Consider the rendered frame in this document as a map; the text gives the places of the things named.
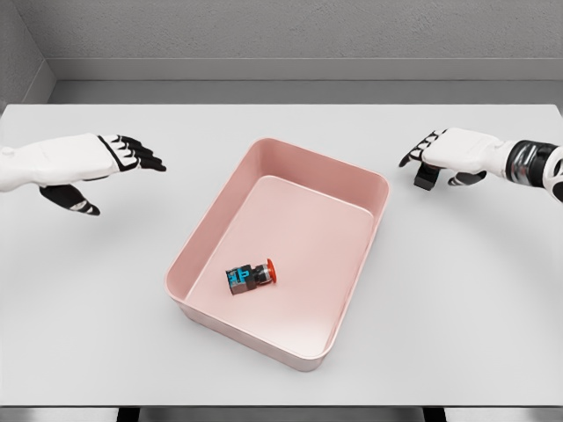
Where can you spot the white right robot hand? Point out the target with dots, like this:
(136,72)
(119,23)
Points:
(466,151)

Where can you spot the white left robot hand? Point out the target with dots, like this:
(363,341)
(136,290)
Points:
(70,158)

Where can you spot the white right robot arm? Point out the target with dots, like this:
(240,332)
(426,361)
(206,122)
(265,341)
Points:
(530,160)

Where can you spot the pink rectangular basket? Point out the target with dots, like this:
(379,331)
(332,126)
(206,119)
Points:
(286,246)

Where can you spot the small black block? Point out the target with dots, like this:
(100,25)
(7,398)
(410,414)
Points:
(426,180)

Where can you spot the red-button industrial switch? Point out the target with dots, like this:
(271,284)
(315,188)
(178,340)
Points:
(248,278)

